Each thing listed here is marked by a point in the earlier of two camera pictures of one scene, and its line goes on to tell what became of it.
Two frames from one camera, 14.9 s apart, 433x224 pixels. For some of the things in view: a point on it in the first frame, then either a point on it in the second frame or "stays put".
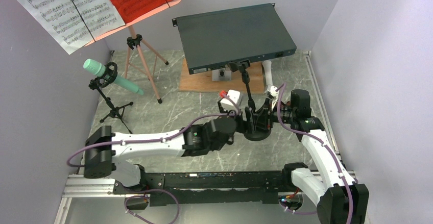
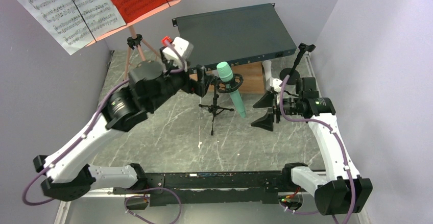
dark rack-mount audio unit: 210,41 stays put
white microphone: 267,65 stays put
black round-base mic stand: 257,133 to 293,74
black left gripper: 244,125 to 200,88
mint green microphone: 97,68 to 225,74
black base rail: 251,187 stays put
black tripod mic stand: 106,78 to 224,86
